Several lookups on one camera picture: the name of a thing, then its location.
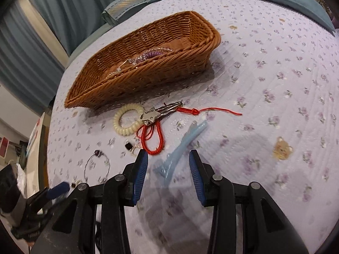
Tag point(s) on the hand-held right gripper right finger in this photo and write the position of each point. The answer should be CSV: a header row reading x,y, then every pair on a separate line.
x,y
197,181

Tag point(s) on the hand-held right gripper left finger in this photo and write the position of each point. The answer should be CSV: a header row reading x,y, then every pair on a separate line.
x,y
140,176

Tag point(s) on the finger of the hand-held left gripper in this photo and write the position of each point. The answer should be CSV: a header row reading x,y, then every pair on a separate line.
x,y
57,189

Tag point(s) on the light blue hair clip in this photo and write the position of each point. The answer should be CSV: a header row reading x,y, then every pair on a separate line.
x,y
172,158

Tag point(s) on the brown wicker basket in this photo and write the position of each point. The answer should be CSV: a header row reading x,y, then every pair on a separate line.
x,y
169,66

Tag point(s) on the small dark earring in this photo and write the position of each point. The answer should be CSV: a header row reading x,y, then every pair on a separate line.
x,y
76,183

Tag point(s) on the small black square pendant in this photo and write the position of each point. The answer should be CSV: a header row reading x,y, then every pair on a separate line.
x,y
129,146

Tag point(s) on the black box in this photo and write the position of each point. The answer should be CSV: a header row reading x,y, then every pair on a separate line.
x,y
9,187

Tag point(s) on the silver bangle with dark stone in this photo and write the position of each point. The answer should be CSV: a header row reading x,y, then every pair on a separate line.
x,y
98,152

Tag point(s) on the white board with red mark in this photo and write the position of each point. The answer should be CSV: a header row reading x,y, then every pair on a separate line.
x,y
35,137

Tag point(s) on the floral quilted bedspread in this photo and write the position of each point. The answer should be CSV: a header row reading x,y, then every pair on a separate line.
x,y
264,71

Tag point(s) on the teal blanket with beige stripes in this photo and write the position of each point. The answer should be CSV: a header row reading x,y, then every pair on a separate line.
x,y
124,5

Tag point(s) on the blue-grey curtain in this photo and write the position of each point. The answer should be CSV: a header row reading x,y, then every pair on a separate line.
x,y
66,10

